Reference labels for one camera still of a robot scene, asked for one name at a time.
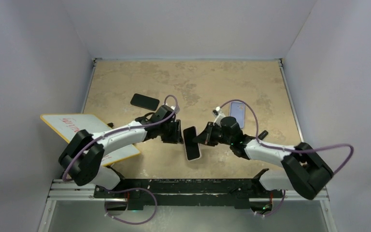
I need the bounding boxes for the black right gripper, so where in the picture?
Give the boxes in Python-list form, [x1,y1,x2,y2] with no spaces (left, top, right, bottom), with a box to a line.
[194,122,233,146]

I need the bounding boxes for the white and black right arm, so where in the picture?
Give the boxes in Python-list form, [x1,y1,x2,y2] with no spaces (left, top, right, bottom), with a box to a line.
[193,116,334,200]

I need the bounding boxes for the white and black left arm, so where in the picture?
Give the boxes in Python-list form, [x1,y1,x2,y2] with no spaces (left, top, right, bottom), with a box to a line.
[58,104,183,198]

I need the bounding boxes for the lavender phone case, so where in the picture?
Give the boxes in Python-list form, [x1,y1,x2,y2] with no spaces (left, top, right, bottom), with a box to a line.
[229,101,245,129]

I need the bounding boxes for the black phone on table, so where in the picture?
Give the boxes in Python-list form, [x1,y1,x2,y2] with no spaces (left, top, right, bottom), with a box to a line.
[130,93,160,111]

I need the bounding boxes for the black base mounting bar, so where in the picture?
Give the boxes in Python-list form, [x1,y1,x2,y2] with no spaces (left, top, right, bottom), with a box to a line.
[94,177,282,211]

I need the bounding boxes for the white board with yellow edge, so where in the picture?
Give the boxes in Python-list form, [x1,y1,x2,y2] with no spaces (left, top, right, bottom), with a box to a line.
[41,114,141,166]

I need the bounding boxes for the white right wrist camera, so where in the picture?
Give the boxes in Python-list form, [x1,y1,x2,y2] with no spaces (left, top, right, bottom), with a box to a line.
[213,106,226,126]

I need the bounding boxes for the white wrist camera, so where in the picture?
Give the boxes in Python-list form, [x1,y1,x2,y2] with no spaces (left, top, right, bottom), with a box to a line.
[171,105,180,114]
[213,106,226,126]

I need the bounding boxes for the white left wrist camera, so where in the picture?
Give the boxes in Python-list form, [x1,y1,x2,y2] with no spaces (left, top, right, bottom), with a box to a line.
[171,105,180,114]

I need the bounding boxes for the aluminium frame rail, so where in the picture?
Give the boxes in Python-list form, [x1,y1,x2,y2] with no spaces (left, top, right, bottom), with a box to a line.
[48,178,327,203]

